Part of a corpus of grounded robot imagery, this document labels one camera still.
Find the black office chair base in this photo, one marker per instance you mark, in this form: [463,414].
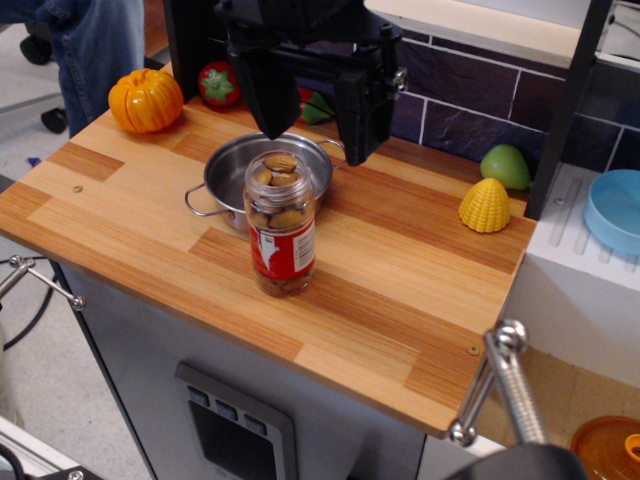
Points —
[37,49]

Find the metal clamp right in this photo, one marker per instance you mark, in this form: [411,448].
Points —
[534,457]

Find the red toy chili pepper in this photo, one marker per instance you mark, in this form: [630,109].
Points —
[313,107]

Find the person leg in jeans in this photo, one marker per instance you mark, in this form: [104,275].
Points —
[94,43]

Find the grey toy dishwasher cabinet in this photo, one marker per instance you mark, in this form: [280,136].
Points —
[202,407]

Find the black shelf post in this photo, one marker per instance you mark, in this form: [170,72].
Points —
[580,68]

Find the orange toy pumpkin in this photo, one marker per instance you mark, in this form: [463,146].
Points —
[146,101]

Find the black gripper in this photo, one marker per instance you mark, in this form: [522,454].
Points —
[273,43]

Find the green toy pear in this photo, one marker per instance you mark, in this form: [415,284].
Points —
[506,164]

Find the almond jar with red label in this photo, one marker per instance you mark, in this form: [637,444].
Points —
[279,201]

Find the light blue plastic bowl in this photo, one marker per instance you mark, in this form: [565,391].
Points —
[612,210]

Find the yellow toy corn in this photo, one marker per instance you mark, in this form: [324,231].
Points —
[485,208]

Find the orange plastic lid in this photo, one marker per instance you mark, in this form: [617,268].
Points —
[608,447]

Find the red toy tomato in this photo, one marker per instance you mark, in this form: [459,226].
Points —
[218,84]

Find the white dish rack counter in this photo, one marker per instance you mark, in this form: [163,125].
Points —
[578,298]

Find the stainless steel pot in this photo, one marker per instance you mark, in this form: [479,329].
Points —
[224,173]

